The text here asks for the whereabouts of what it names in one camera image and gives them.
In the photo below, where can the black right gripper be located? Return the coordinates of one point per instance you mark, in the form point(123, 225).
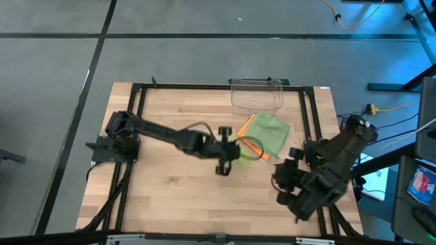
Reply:
point(291, 177)

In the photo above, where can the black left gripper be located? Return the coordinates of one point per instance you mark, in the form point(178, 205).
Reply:
point(225, 149)

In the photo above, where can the lime green microfiber towel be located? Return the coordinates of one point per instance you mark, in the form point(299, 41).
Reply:
point(243, 159)

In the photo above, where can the orange microfiber towel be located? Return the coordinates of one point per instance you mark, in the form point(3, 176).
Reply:
point(243, 130)

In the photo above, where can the pale green microfiber towel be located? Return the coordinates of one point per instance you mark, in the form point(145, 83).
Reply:
point(269, 132)

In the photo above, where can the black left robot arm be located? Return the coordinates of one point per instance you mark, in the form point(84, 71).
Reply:
point(153, 131)

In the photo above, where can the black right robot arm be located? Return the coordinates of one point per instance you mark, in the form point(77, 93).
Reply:
point(340, 153)

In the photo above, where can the clear plastic bin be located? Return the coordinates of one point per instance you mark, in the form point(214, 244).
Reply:
point(257, 98)

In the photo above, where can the white floor sheet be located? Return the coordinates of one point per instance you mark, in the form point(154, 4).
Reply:
point(378, 180)

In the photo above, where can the white paper label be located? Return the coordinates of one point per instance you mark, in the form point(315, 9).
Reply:
point(325, 87)

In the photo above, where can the black metal beam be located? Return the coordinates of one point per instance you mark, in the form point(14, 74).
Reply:
point(385, 158)

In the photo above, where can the grey equipment cart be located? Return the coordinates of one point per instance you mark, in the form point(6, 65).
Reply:
point(405, 217)

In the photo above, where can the black metal stand base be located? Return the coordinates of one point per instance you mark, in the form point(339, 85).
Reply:
point(385, 87)

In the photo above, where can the blue red printed card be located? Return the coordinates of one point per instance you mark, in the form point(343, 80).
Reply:
point(422, 185)

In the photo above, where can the dark grey stand foot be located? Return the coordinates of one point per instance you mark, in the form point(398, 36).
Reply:
point(10, 156)

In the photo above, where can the black metal table frame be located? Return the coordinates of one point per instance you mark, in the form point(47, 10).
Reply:
point(190, 86)

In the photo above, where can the table-level camera mount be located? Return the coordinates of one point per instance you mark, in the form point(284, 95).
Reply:
point(220, 237)

